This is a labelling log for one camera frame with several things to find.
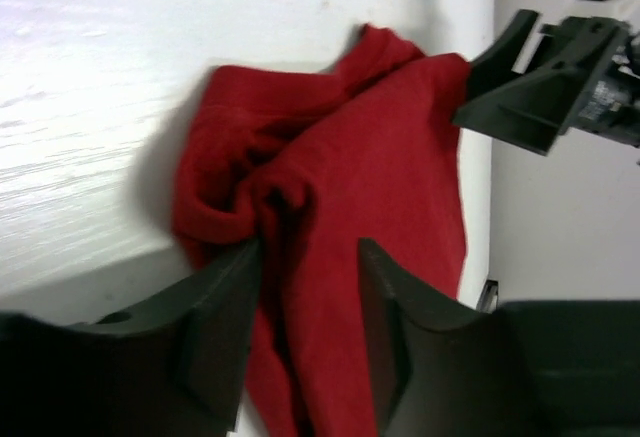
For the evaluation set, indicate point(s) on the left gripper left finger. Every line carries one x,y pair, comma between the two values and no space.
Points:
171,365

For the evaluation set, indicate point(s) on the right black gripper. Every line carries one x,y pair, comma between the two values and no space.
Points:
584,75

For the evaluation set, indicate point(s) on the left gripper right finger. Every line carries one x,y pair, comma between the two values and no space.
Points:
529,368

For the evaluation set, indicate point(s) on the red t-shirt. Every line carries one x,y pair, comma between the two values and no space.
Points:
311,163

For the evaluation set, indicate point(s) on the aluminium rail frame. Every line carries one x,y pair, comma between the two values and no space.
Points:
489,297

